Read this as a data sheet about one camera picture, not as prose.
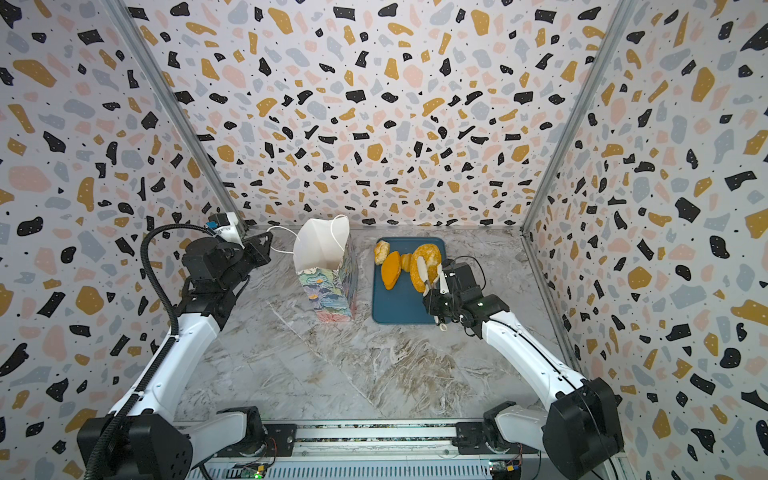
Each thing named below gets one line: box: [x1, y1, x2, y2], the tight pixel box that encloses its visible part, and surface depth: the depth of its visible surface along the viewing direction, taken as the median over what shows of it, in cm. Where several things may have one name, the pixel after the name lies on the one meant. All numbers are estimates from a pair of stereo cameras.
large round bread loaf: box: [410, 244, 442, 293], surface depth 92 cm
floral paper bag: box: [297, 235, 358, 323], surface depth 84 cm
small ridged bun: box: [400, 253, 414, 272], surface depth 108 cm
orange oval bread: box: [381, 251, 401, 290], surface depth 105 cm
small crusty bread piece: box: [374, 240, 390, 266], surface depth 108 cm
